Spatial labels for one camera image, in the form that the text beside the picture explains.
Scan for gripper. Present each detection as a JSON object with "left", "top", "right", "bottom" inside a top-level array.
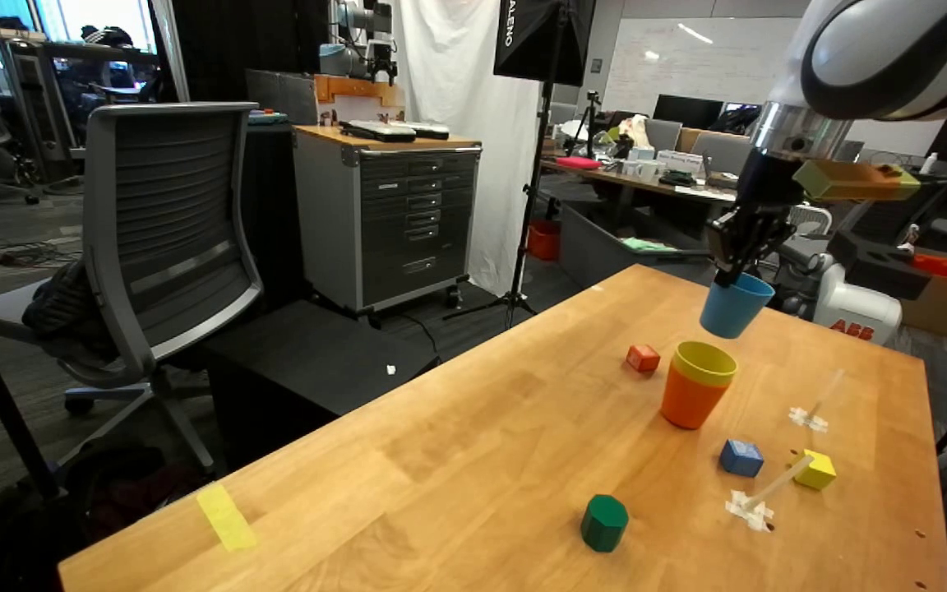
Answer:
[{"left": 705, "top": 150, "right": 810, "bottom": 289}]

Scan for grey office chair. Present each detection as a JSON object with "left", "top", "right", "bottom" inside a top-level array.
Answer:
[{"left": 0, "top": 101, "right": 266, "bottom": 475}]

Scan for red bin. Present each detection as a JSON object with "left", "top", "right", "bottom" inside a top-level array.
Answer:
[{"left": 526, "top": 219, "right": 563, "bottom": 263}]

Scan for yellow cup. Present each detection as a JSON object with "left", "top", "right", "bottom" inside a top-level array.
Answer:
[{"left": 672, "top": 340, "right": 740, "bottom": 388}]

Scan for green block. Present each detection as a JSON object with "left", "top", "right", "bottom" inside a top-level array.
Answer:
[{"left": 580, "top": 493, "right": 631, "bottom": 554}]

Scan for camera on tripod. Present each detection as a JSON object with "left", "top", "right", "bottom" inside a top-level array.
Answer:
[{"left": 566, "top": 90, "right": 607, "bottom": 159}]

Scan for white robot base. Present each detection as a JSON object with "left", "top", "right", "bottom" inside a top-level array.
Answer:
[{"left": 809, "top": 253, "right": 903, "bottom": 347}]

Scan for yellow block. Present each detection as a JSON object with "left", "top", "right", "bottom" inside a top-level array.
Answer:
[{"left": 793, "top": 449, "right": 838, "bottom": 493}]

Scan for blue cup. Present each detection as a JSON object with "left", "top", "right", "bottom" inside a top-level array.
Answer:
[{"left": 699, "top": 272, "right": 777, "bottom": 340}]

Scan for cluttered desk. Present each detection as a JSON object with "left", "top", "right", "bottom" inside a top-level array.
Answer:
[{"left": 539, "top": 113, "right": 770, "bottom": 216}]

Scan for yellow tape strip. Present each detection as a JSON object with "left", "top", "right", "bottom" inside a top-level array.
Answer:
[{"left": 196, "top": 482, "right": 260, "bottom": 553}]

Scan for monitor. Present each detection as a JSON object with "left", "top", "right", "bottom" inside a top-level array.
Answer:
[{"left": 652, "top": 93, "right": 726, "bottom": 131}]

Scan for blue block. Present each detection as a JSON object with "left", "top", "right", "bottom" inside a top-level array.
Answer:
[{"left": 718, "top": 439, "right": 765, "bottom": 479}]

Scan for black low cart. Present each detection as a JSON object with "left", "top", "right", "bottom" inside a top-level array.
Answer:
[{"left": 198, "top": 299, "right": 443, "bottom": 474}]

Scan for white curtain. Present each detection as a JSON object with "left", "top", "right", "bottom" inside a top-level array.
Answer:
[{"left": 391, "top": 0, "right": 542, "bottom": 298}]

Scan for whiteboard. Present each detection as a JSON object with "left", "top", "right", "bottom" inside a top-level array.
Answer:
[{"left": 603, "top": 16, "right": 805, "bottom": 118}]

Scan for grey tool cabinet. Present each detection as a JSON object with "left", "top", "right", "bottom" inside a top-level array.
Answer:
[{"left": 292, "top": 123, "right": 483, "bottom": 320}]

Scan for orange cup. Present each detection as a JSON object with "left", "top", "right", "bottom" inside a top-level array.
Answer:
[{"left": 660, "top": 355, "right": 735, "bottom": 431}]

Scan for white stick on base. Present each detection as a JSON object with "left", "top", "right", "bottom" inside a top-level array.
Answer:
[
  {"left": 724, "top": 456, "right": 816, "bottom": 534},
  {"left": 788, "top": 369, "right": 847, "bottom": 435}
]

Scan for softbox light on stand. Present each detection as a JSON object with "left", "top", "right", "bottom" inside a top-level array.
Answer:
[{"left": 443, "top": 0, "right": 598, "bottom": 326}]

